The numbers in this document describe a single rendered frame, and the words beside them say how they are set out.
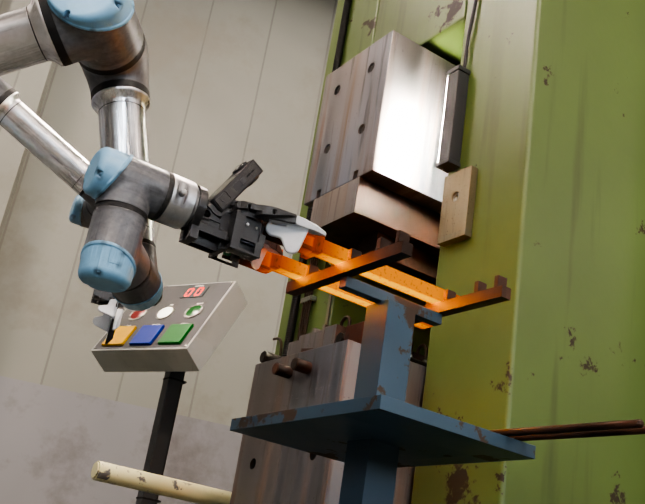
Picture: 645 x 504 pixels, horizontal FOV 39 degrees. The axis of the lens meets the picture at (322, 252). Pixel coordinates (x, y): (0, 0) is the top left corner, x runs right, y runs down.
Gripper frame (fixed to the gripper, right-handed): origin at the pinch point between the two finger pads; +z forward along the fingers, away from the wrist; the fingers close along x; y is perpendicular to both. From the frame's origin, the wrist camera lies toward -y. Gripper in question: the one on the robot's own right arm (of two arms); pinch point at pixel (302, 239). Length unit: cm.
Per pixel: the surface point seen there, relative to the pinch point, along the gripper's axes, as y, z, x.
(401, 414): 28.1, 8.3, 20.3
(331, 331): -5, 39, -48
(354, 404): 27.2, 4.4, 14.6
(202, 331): -9, 28, -92
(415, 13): -102, 53, -53
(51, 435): -12, 76, -357
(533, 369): 4, 58, -5
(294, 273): 1.3, 5.7, -10.7
